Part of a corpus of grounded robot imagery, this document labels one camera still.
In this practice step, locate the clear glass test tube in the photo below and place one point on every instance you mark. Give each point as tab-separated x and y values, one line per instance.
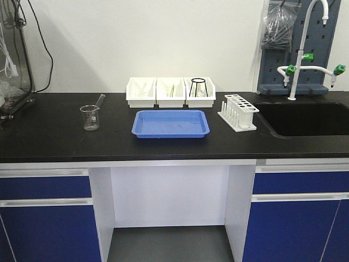
100	100

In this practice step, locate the white test tube rack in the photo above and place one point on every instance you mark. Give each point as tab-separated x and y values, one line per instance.
238	113

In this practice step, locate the grey-blue pegboard drying rack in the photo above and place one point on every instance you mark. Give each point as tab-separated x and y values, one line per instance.
318	41

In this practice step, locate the blue plastic tray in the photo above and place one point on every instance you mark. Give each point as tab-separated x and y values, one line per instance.
166	124

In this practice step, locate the middle white storage bin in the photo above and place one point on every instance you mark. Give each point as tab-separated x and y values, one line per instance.
162	100

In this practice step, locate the white storage bin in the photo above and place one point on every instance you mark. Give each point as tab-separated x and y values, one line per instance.
145	102
162	100
200	102

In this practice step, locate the yellow plastic spoon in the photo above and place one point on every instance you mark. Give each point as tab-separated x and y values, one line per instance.
172	91

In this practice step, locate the clear beaker in middle bin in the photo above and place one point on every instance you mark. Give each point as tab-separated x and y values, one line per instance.
178	91

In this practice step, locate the right white storage bin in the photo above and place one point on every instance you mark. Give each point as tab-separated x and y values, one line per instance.
200	102

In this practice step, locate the glass flask in right bin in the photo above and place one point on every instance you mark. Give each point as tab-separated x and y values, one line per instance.
200	90

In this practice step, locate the glassware in left bin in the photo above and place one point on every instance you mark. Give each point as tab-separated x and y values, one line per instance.
142	90

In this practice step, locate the left white storage bin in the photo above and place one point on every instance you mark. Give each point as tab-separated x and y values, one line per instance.
145	102

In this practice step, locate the glass beaker on counter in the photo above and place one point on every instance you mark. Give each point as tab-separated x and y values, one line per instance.
90	117

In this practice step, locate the white gooseneck lab faucet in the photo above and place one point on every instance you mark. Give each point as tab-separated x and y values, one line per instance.
295	69

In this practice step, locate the right blue cabinet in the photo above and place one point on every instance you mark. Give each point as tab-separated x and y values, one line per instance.
298	216

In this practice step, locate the blue cabinet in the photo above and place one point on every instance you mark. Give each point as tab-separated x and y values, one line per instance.
48	215
298	216

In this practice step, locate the clear plastic bag of pegs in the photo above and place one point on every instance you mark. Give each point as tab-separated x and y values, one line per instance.
279	24

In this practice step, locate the left blue cabinet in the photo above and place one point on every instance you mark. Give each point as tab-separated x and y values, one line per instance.
48	215

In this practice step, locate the black lab sink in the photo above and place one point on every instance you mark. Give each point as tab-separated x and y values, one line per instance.
306	119

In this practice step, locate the black wire tripod stand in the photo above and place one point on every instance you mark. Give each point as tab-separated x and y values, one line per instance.
193	85

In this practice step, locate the glass enclosure at left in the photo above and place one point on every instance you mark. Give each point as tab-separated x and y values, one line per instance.
16	76

